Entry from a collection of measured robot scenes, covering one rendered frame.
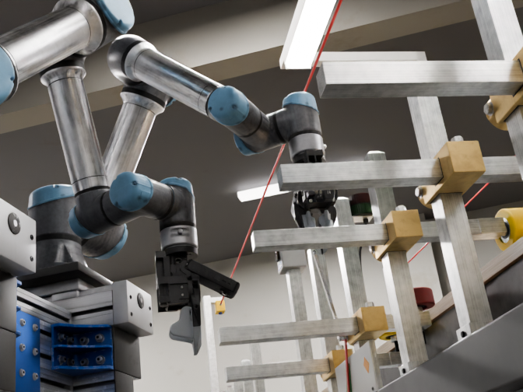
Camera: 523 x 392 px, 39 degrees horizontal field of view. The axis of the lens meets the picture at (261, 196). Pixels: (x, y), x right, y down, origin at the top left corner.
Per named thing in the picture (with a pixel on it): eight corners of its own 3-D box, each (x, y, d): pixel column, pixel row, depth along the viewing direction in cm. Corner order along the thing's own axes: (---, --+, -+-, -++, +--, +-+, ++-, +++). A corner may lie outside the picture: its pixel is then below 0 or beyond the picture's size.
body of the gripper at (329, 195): (304, 201, 151) (296, 148, 155) (296, 218, 158) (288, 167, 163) (340, 200, 152) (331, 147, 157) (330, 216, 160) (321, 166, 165)
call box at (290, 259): (283, 269, 209) (279, 243, 212) (279, 277, 215) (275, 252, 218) (307, 267, 210) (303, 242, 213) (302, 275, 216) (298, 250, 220)
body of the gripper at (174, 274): (158, 316, 149) (154, 259, 154) (201, 313, 151) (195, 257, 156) (159, 305, 142) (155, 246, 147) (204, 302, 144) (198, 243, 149)
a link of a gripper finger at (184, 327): (170, 357, 142) (167, 309, 146) (201, 354, 144) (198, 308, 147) (171, 353, 140) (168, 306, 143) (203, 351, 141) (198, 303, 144)
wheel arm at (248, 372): (227, 383, 165) (226, 365, 167) (226, 386, 168) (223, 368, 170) (412, 366, 174) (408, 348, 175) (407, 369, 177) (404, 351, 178)
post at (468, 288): (482, 376, 101) (411, 75, 120) (472, 380, 104) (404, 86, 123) (506, 373, 101) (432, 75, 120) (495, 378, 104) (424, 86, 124)
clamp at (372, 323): (364, 331, 146) (359, 306, 148) (346, 348, 158) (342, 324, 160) (391, 329, 147) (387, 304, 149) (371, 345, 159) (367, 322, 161)
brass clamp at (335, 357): (332, 372, 167) (328, 350, 169) (318, 383, 179) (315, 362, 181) (359, 369, 168) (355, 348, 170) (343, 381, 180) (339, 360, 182)
